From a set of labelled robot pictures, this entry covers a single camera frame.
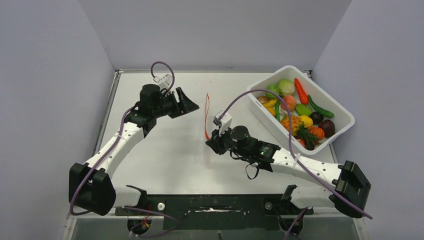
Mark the red chili pepper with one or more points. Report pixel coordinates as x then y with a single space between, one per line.
303 96

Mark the toy pineapple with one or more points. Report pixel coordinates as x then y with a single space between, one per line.
291 123

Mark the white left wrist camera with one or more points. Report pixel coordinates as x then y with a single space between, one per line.
165 82

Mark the clear zip bag orange zipper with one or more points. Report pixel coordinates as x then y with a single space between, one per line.
206 112

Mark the dark red beet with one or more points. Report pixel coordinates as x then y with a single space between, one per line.
328 127

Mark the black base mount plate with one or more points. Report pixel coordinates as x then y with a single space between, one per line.
270 212

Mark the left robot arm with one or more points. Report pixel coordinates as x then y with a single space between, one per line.
90 183

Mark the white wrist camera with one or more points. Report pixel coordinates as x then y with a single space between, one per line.
222 121
165 82

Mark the green bean pod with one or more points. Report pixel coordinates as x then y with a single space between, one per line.
277 111

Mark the pale green cabbage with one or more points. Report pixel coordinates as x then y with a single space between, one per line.
286 88

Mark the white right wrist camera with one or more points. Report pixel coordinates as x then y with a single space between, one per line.
222 121

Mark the orange fruit piece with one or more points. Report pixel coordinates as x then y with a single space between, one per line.
271 111

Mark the small green cabbage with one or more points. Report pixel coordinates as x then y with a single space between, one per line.
273 91

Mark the toy peach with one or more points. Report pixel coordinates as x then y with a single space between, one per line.
290 102

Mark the white plastic bin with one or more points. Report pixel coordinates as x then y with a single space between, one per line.
343 119

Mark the dark avocado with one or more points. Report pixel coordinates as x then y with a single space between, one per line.
316 117

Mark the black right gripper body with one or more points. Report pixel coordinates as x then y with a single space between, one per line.
226 137

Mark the dark green cucumber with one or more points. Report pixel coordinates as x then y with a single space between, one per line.
326 113

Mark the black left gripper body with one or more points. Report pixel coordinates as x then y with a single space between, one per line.
168 105

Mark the brown onion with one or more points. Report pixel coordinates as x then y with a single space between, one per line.
263 99

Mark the yellow banana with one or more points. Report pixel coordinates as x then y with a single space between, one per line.
270 104

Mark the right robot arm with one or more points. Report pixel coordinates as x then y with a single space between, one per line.
341 186

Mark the light green pepper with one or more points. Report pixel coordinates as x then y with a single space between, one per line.
302 109

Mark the orange pumpkin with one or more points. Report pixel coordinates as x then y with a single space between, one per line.
317 132

